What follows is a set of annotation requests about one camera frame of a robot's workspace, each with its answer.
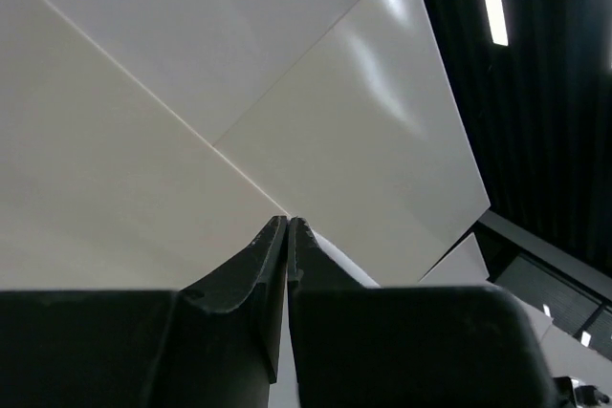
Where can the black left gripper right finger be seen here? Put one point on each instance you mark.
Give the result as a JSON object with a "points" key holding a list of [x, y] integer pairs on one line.
{"points": [[356, 346]]}

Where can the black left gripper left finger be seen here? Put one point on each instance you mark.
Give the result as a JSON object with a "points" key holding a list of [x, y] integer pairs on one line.
{"points": [[214, 343]]}

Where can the white tank top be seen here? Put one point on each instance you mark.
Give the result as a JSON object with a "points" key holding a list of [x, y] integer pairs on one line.
{"points": [[284, 394]]}

